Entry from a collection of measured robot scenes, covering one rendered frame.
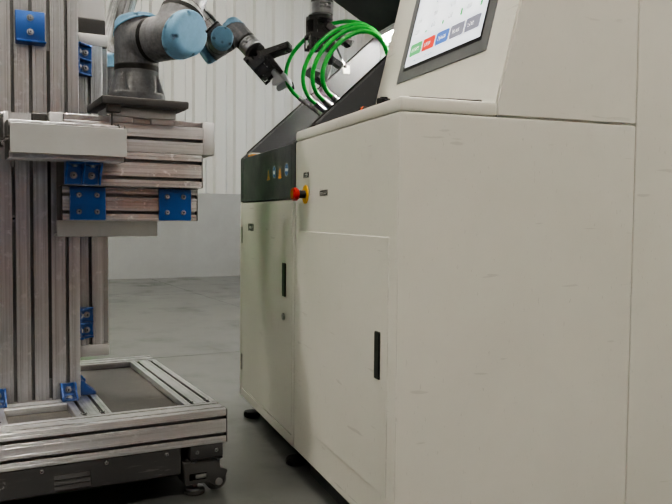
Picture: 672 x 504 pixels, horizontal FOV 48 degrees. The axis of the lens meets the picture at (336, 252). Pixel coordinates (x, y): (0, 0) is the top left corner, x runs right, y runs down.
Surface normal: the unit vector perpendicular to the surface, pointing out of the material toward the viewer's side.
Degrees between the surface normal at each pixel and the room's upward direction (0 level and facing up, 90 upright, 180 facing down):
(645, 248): 90
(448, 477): 90
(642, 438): 90
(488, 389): 90
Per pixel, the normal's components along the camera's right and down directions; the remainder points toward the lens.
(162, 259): 0.47, 0.04
